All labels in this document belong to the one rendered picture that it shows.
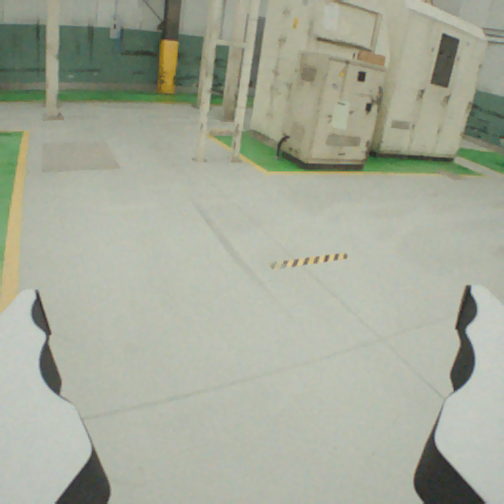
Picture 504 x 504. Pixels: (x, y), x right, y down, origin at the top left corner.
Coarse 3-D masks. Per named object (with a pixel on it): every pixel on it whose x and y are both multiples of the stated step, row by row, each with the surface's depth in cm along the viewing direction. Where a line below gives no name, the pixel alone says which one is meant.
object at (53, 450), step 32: (0, 320) 9; (32, 320) 9; (0, 352) 8; (32, 352) 8; (0, 384) 7; (32, 384) 8; (0, 416) 7; (32, 416) 7; (64, 416) 7; (0, 448) 6; (32, 448) 6; (64, 448) 6; (0, 480) 6; (32, 480) 6; (64, 480) 6; (96, 480) 6
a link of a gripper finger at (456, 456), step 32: (480, 288) 11; (480, 320) 9; (480, 352) 8; (480, 384) 8; (448, 416) 7; (480, 416) 7; (448, 448) 6; (480, 448) 6; (416, 480) 7; (448, 480) 6; (480, 480) 6
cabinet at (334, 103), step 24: (312, 72) 395; (336, 72) 387; (360, 72) 398; (384, 72) 413; (312, 96) 403; (336, 96) 401; (360, 96) 414; (288, 120) 447; (312, 120) 408; (336, 120) 416; (360, 120) 430; (288, 144) 453; (312, 144) 417; (336, 144) 432; (360, 144) 447; (312, 168) 435; (336, 168) 451; (360, 168) 468
